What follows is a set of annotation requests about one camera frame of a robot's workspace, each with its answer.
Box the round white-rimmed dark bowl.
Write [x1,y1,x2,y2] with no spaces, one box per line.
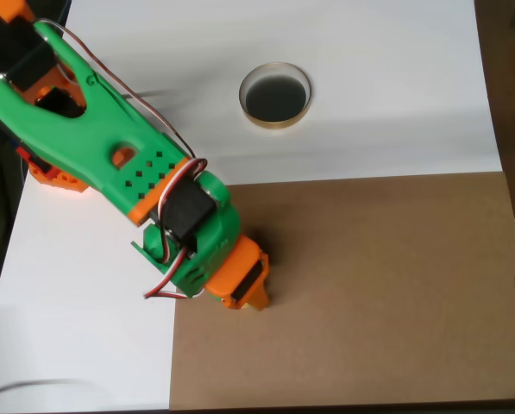
[238,61,314,130]

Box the brown fibreboard panel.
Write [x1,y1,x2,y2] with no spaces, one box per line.
[169,171,515,411]

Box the white sheet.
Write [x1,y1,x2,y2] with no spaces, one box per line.
[0,0,515,414]

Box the white red gripper servo cable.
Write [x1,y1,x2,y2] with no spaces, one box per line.
[142,157,209,301]

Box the white red arm cable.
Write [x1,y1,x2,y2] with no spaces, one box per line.
[35,16,197,160]

